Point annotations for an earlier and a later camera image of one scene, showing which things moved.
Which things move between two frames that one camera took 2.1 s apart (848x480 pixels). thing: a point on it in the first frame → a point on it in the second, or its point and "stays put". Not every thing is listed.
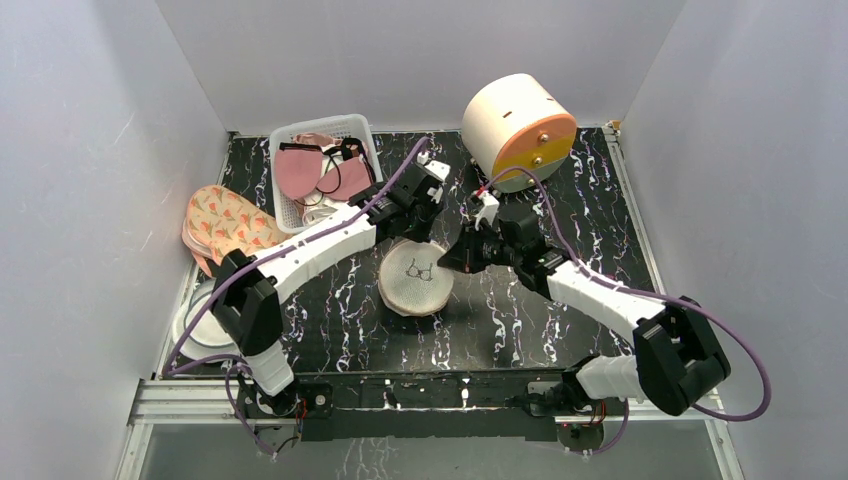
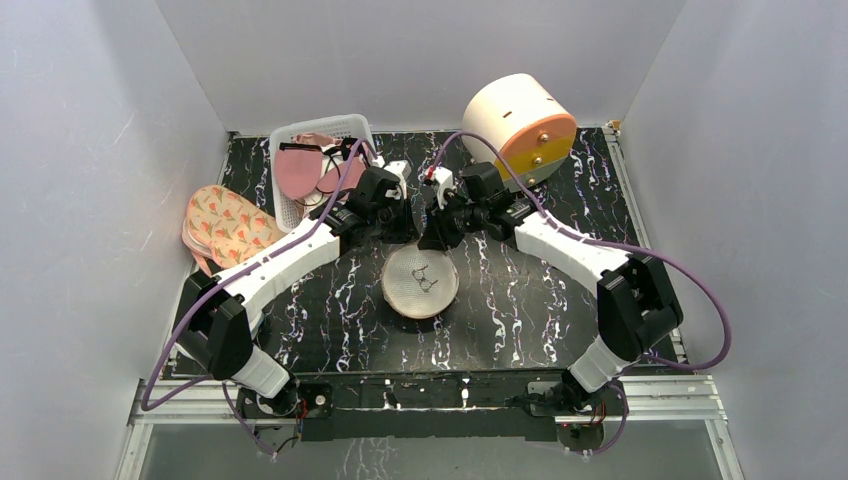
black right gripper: x=467 y=250 → x=440 y=225
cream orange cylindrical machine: x=514 y=121 stays put
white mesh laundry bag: x=411 y=281 stays put
